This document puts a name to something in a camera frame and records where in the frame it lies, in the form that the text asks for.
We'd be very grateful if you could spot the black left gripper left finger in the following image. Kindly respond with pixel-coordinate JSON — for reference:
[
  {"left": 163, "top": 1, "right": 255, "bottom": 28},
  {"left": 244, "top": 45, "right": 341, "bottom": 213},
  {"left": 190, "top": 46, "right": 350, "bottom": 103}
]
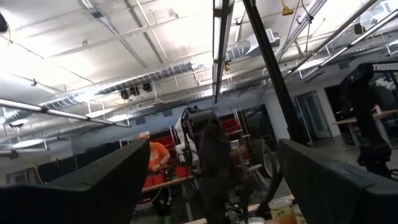
[{"left": 0, "top": 136, "right": 152, "bottom": 224}]

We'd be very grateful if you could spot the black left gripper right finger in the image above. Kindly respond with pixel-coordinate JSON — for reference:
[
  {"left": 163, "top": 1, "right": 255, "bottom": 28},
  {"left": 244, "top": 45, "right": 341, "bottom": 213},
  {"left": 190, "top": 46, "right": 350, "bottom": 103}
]
[{"left": 277, "top": 138, "right": 398, "bottom": 224}]

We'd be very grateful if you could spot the red corn label tin can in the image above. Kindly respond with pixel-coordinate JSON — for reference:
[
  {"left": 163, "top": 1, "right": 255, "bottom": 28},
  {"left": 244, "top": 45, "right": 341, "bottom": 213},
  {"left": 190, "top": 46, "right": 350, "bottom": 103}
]
[{"left": 268, "top": 196, "right": 299, "bottom": 224}]

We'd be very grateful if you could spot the wooden background table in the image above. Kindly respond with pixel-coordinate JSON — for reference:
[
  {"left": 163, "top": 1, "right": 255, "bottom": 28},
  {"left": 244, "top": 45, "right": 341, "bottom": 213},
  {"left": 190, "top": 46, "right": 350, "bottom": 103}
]
[{"left": 331, "top": 108, "right": 398, "bottom": 126}]

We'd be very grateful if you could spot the ceiling light tube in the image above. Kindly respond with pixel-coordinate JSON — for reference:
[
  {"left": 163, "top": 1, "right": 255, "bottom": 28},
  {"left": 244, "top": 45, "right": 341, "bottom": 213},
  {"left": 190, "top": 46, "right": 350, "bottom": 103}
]
[{"left": 0, "top": 98, "right": 132, "bottom": 129}]

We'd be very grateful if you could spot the person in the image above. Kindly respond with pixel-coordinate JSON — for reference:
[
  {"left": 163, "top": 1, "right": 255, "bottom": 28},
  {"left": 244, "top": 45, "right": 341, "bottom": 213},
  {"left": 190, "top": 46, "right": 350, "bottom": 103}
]
[{"left": 137, "top": 133, "right": 174, "bottom": 224}]

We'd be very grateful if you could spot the wooden workbench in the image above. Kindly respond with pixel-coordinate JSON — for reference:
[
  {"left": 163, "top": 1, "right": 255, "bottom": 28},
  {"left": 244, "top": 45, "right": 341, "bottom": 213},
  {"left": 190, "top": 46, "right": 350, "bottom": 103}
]
[{"left": 141, "top": 175, "right": 195, "bottom": 194}]

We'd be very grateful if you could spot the yellow hanging power plug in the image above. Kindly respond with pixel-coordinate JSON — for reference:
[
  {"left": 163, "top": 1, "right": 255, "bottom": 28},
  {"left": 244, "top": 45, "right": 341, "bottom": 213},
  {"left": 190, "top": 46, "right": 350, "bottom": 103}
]
[{"left": 280, "top": 0, "right": 295, "bottom": 16}]

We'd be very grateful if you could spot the neighbouring black rig frame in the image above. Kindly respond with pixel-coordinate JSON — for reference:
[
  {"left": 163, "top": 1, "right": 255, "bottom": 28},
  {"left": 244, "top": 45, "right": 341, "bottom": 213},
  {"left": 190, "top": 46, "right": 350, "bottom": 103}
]
[{"left": 371, "top": 61, "right": 398, "bottom": 94}]

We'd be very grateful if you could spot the silver ribbed air duct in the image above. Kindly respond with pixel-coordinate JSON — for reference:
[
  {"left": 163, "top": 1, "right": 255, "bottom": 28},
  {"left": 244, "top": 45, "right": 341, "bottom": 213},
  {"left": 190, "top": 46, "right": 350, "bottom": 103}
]
[
  {"left": 95, "top": 62, "right": 205, "bottom": 96},
  {"left": 225, "top": 29, "right": 280, "bottom": 62}
]

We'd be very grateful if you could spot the black metal rig frame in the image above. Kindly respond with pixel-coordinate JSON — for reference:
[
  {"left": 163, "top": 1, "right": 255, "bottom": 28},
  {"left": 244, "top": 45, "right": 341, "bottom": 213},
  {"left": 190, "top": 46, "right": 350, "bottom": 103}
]
[{"left": 241, "top": 0, "right": 309, "bottom": 146}]

